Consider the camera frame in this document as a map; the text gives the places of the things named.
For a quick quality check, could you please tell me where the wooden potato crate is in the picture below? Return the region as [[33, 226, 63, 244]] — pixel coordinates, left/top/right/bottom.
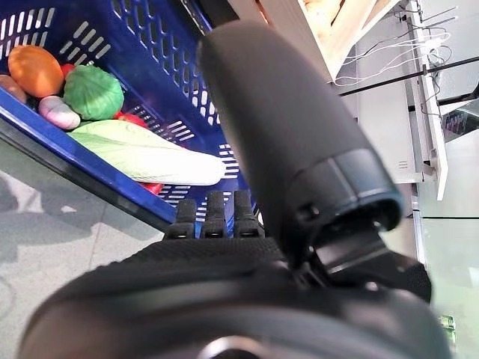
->
[[297, 0, 401, 85]]

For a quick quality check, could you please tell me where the long napa cabbage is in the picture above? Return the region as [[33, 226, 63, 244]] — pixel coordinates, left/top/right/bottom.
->
[[67, 119, 228, 187]]

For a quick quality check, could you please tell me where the small green cabbage toy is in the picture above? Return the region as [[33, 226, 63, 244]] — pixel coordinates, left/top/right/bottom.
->
[[62, 64, 125, 121]]

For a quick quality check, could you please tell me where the small orange fruit toy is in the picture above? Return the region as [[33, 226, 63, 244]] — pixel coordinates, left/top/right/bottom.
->
[[7, 45, 64, 99]]

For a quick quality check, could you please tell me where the tan ginger toy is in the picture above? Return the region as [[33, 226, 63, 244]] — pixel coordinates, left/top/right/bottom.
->
[[0, 74, 28, 104]]

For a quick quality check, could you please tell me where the small red tomato toy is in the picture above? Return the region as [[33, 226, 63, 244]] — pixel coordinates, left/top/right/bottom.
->
[[114, 111, 147, 128]]

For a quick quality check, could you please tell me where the small white garlic toy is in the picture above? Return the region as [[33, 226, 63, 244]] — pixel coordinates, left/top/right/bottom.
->
[[38, 95, 82, 131]]

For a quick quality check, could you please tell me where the blue plastic shopping basket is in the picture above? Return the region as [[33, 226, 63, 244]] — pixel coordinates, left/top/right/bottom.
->
[[0, 0, 263, 233]]

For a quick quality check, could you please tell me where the white desk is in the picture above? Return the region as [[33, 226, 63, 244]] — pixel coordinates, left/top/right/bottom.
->
[[332, 0, 450, 203]]

